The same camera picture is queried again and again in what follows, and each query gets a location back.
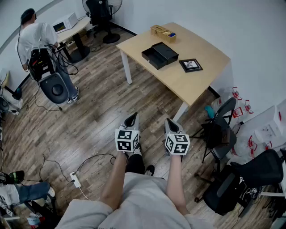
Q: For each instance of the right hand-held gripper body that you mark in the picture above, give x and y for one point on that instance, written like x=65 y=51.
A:
x=178 y=144

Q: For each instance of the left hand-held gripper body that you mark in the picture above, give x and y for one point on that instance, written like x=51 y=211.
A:
x=126 y=139

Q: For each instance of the black drawer box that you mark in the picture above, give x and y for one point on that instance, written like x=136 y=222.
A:
x=154 y=58
x=166 y=52

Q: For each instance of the person's left forearm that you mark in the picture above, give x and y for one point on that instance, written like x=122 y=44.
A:
x=114 y=179

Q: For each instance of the person's right forearm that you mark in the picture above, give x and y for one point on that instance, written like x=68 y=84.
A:
x=176 y=183

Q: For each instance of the person's left sneaker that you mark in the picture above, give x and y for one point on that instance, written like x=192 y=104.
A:
x=137 y=151

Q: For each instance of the white table leg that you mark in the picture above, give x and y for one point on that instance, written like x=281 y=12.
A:
x=181 y=110
x=126 y=67

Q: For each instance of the person's black trousers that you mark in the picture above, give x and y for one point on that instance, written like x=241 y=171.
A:
x=135 y=164

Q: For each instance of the black folding chair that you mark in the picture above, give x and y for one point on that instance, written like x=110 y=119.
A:
x=220 y=134

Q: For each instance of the teal cloth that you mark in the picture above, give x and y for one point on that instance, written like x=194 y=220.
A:
x=209 y=111

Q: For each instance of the white power strip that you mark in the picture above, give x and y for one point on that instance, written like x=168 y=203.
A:
x=75 y=179

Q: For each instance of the person's grey shirt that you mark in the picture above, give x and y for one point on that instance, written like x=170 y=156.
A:
x=138 y=205

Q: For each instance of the group of clear water jugs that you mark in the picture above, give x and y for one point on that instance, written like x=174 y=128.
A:
x=237 y=94

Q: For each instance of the black standing fan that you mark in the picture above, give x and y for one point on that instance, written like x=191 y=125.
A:
x=111 y=38

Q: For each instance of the black mesh office chair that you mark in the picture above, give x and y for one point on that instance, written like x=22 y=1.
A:
x=257 y=170

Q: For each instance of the grey stool seat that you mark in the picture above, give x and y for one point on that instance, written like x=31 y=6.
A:
x=54 y=88

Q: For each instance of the woven wicker tissue basket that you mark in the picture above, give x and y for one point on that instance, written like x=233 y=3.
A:
x=158 y=30

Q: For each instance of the white storage box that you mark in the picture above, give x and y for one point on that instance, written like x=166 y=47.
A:
x=266 y=120

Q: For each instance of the beige round table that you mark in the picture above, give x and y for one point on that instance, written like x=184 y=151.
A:
x=76 y=26

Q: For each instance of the black equipment backpack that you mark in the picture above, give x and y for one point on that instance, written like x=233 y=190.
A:
x=41 y=60

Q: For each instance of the black high-back office chair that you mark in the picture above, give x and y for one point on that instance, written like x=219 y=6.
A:
x=98 y=11

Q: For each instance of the white microwave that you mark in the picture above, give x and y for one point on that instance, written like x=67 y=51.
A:
x=67 y=21

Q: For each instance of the black picture frame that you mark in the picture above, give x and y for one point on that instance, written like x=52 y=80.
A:
x=190 y=65

